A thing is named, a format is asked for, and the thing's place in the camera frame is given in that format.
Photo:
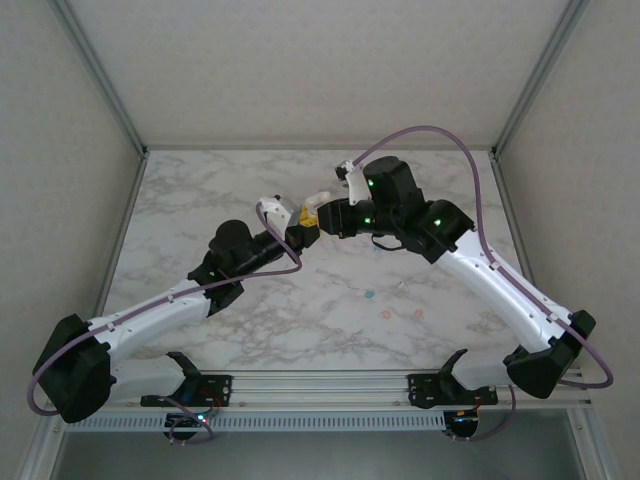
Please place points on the white earbud charging case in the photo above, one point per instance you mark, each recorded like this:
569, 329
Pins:
317, 199

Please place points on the white earbud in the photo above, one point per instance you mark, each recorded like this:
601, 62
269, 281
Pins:
402, 286

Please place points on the pink earbud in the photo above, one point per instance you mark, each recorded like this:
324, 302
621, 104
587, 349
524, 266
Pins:
419, 314
386, 315

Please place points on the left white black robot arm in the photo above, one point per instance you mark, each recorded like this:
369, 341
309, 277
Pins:
150, 310

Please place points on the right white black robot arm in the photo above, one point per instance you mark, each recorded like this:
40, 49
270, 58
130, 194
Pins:
490, 280

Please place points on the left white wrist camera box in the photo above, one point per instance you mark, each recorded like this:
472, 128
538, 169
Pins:
275, 210

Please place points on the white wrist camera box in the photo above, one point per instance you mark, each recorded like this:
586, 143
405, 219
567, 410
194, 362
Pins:
356, 185
275, 210

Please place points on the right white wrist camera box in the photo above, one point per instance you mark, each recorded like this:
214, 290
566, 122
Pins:
356, 185

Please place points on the aluminium table edge rail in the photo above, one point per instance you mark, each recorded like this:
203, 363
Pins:
320, 147
511, 210
131, 220

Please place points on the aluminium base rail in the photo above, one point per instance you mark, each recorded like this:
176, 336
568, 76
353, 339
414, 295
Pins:
320, 390

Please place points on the aluminium frame post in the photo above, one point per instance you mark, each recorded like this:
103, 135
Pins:
540, 75
100, 75

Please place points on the aluminium frame leg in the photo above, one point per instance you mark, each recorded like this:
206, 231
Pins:
35, 457
590, 450

